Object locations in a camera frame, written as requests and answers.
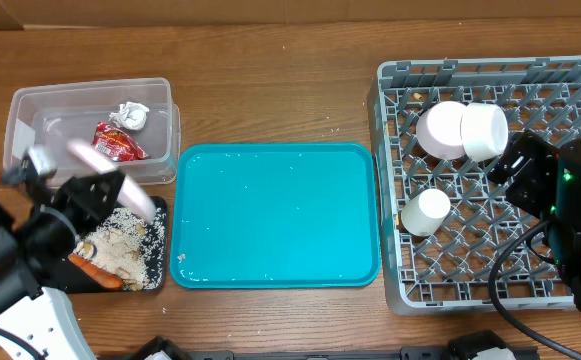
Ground white plate with food scraps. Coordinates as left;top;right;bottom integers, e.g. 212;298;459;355
67;139;156;223

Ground pale green bowl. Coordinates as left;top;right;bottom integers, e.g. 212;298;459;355
461;103;508;162

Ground red snack wrapper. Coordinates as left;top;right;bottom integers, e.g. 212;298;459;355
92;122;149;162

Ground orange carrot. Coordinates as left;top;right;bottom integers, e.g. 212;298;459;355
68;254;124;290

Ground white tissue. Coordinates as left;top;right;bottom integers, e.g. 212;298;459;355
109;101;150;131

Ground pale green cup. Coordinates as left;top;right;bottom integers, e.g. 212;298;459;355
400;189;451;237

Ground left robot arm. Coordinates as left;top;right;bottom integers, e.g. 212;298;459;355
0;169;125;359

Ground grey dishwasher rack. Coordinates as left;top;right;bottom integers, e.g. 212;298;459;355
368;56;581;315

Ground spilled rice and food scraps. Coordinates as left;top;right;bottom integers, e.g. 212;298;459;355
73;207;167;291

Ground black plastic tray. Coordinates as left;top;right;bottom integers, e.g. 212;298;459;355
50;196;168;294

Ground clear plastic storage bin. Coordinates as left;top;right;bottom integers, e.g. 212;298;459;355
3;78;181;187

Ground teal serving tray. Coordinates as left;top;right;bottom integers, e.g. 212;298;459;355
170;142;380;289

